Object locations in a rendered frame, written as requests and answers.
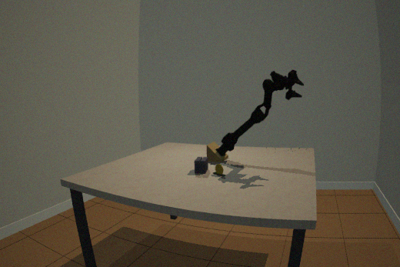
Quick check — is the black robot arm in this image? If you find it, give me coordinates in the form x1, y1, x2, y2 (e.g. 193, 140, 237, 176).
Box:
216, 71, 284, 157

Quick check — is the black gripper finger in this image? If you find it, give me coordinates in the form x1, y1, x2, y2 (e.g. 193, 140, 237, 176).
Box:
290, 91, 302, 98
292, 74, 303, 85

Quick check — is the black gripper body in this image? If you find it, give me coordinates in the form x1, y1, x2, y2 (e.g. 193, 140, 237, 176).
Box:
279, 70, 297, 100

